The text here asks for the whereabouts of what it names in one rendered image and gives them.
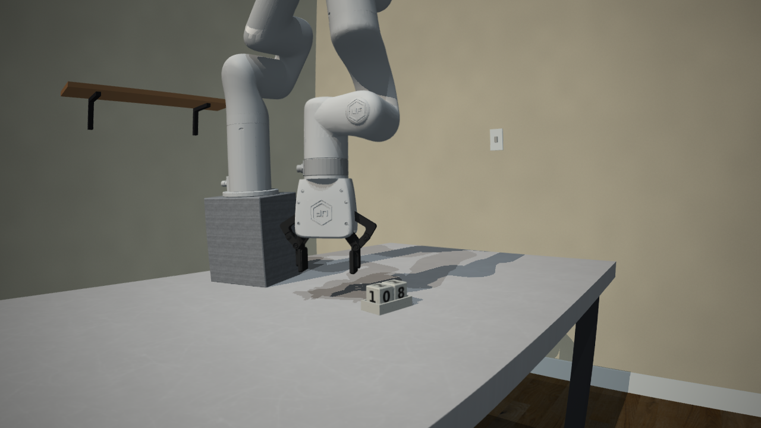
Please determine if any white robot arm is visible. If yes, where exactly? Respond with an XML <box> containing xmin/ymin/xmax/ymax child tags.
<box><xmin>221</xmin><ymin>0</ymin><xmax>400</xmax><ymax>197</ymax></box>

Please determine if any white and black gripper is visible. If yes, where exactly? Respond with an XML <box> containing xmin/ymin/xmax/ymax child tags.
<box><xmin>280</xmin><ymin>175</ymin><xmax>377</xmax><ymax>274</ymax></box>

